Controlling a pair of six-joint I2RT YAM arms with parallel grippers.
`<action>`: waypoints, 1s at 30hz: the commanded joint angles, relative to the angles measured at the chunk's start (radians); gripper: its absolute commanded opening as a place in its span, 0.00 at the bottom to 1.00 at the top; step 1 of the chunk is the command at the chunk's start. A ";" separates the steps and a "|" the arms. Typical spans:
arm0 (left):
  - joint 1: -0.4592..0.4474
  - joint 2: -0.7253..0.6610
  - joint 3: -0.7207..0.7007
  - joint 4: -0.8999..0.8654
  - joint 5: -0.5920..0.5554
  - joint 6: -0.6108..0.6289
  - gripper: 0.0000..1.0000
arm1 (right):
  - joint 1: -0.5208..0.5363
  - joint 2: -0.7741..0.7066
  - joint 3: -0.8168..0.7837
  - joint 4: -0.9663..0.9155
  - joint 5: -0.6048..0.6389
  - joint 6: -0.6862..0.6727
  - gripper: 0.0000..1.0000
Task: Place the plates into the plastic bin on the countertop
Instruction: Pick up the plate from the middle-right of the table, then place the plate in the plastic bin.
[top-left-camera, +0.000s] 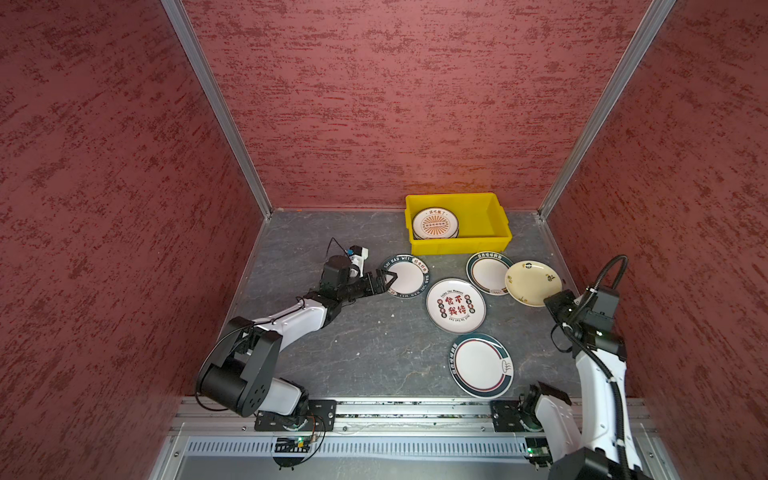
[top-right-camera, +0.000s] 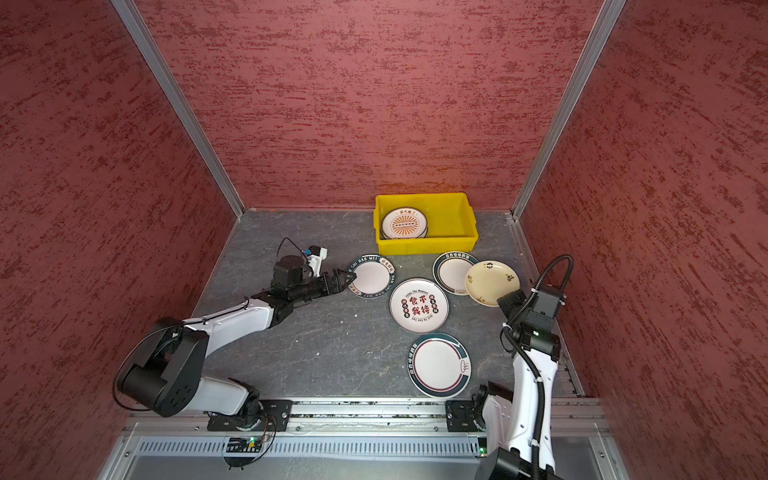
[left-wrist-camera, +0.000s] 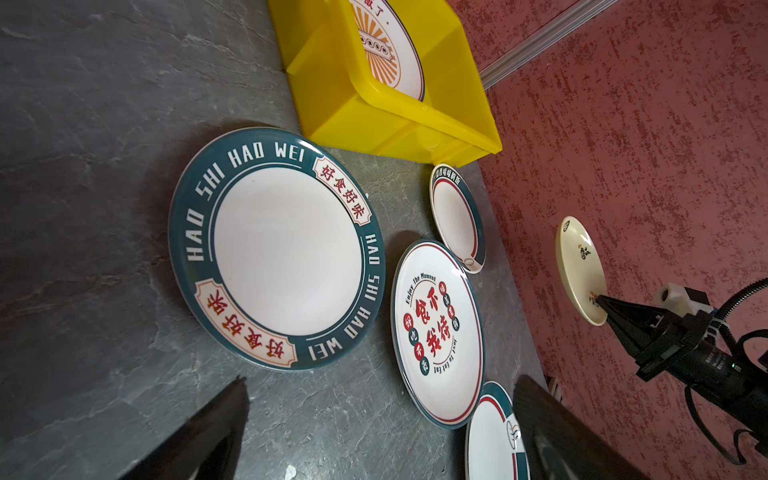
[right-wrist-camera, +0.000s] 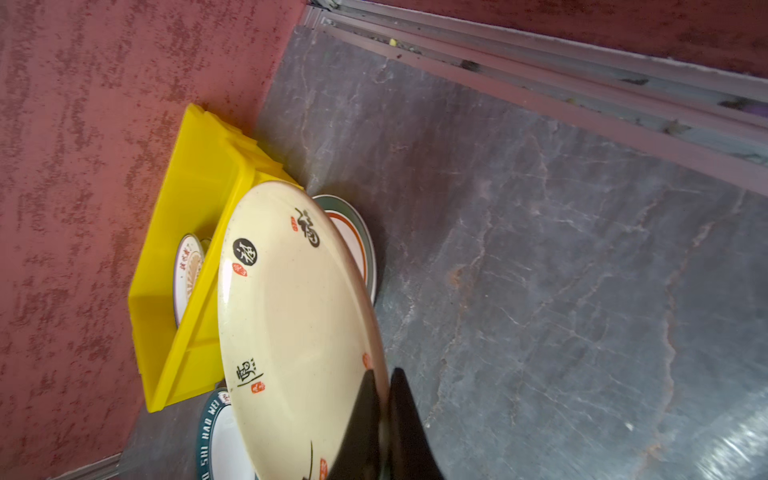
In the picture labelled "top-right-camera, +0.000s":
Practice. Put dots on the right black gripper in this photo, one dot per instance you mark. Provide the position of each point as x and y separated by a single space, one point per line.
505 300

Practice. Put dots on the green rim Hao Wei plate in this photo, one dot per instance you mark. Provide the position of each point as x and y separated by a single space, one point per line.
374 276

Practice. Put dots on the right circuit board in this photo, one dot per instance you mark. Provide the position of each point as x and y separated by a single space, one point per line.
482 447

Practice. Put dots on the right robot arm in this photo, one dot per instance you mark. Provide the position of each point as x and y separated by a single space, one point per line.
517 421

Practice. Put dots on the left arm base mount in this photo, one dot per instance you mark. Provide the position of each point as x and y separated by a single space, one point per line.
270 415

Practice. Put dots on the green red rim plate front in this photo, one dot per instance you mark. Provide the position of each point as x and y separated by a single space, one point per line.
439 365

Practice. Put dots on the circuit board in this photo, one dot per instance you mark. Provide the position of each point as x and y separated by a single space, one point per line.
243 445
482 447

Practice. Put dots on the orange sunburst plate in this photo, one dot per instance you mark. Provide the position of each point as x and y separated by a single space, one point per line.
404 223

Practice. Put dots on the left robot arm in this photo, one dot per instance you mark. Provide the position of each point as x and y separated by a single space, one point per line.
163 373

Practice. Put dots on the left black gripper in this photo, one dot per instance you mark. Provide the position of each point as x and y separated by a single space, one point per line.
328 288

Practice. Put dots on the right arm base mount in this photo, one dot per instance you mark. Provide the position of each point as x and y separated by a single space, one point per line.
463 416

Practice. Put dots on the aluminium corner post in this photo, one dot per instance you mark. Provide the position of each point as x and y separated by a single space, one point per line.
138 30
599 34

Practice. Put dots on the cream plate floral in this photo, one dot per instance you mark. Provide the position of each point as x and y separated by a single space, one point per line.
488 281

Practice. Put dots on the left aluminium corner post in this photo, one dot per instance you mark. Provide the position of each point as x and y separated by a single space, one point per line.
138 30

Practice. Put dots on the yellow plastic bin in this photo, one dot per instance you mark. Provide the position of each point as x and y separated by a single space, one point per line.
450 223

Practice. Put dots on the green red rim plate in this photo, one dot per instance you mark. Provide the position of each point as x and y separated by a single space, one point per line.
450 270
439 365

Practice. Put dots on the green red rim plate right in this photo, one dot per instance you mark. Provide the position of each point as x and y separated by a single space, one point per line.
450 270

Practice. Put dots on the left circuit board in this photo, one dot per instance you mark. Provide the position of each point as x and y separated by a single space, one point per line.
243 445

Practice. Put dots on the right aluminium corner post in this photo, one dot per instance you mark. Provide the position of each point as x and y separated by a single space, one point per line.
599 34

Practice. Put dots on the white plate red Chinese characters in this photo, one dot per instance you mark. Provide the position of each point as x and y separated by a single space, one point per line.
419 306

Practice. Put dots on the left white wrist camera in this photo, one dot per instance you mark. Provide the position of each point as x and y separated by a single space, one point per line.
315 256

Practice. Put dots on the aluminium mounting rail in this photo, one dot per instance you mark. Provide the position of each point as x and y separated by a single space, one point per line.
571 417

